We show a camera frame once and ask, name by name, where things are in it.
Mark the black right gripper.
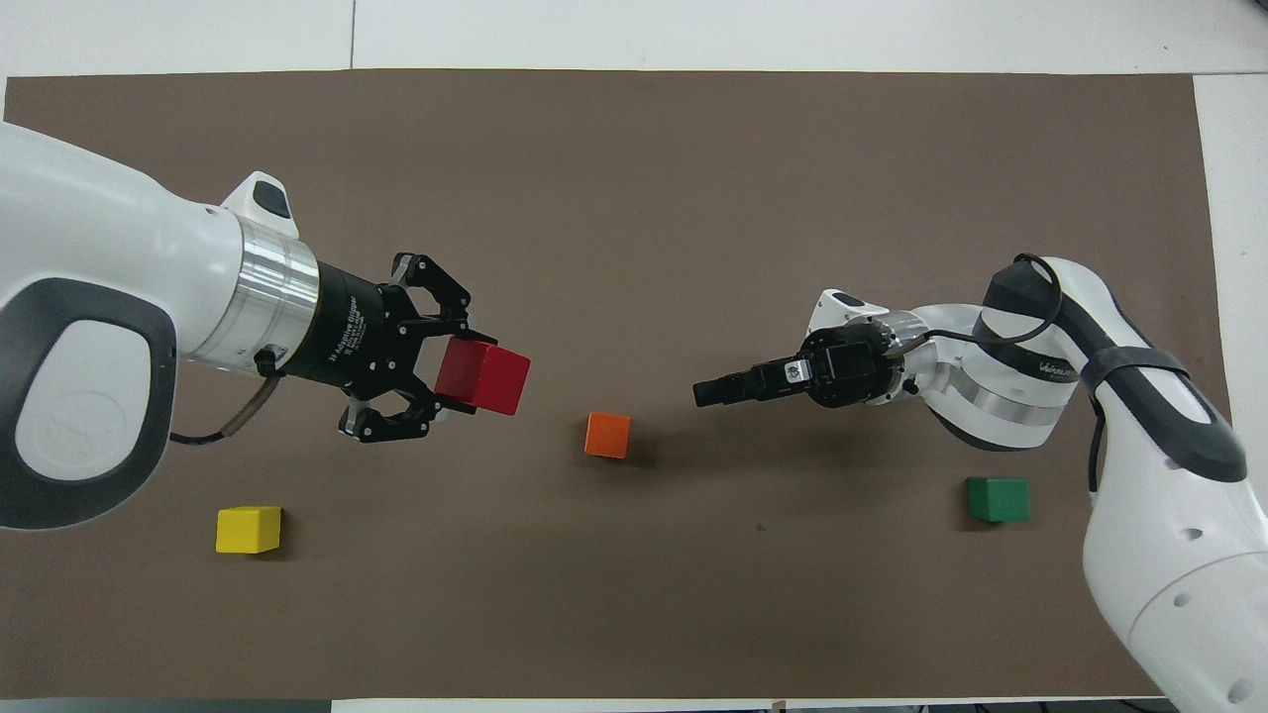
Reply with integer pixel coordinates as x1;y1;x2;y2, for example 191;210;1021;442
692;323;907;409

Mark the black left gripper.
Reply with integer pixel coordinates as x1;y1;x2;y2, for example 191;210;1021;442
285;253;473;444

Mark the red cube block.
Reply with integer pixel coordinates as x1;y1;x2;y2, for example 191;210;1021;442
434;337;532;417

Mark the orange cube block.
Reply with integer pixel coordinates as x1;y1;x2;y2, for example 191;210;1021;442
583;412;632;459

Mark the yellow cube block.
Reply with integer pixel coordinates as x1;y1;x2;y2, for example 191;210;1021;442
215;505;283;556

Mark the green cube block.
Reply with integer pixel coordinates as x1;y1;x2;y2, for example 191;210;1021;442
966;476;1031;524

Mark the brown table mat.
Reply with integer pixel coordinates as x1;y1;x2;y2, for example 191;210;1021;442
0;67;1239;701

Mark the left arm black gripper cable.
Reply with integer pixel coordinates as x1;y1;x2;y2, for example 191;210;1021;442
168;371;284;447

